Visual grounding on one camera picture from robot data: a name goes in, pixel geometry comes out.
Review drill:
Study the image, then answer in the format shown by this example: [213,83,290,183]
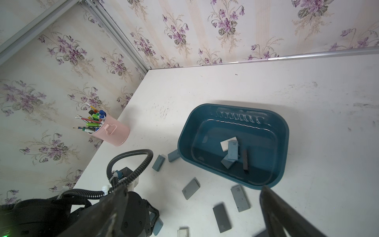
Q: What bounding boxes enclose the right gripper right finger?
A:
[260,186,325,237]

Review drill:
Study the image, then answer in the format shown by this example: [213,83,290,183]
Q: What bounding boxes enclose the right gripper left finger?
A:
[59,187,128,237]

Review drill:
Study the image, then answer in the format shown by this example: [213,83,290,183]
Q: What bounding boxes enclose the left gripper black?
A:
[118,192,159,237]

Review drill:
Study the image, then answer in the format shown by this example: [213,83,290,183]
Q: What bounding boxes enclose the grey eraser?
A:
[221,157,236,169]
[182,178,200,200]
[231,185,251,212]

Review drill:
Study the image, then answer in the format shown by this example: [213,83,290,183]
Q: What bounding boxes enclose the grey-blue eraser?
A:
[228,140,239,162]
[152,155,165,172]
[153,218,163,236]
[167,150,181,163]

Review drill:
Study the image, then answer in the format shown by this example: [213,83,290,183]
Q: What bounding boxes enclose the white eraser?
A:
[220,137,237,152]
[177,228,189,237]

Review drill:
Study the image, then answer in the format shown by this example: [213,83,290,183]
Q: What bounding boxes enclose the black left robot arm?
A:
[1,149,159,237]

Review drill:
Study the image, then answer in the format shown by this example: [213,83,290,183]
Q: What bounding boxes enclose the grey eraser by box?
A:
[231,185,251,212]

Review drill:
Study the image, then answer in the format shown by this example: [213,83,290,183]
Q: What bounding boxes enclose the teal plastic storage box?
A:
[177,104,289,190]

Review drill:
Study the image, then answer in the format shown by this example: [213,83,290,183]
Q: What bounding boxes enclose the pink pen cup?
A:
[75,103,130,147]

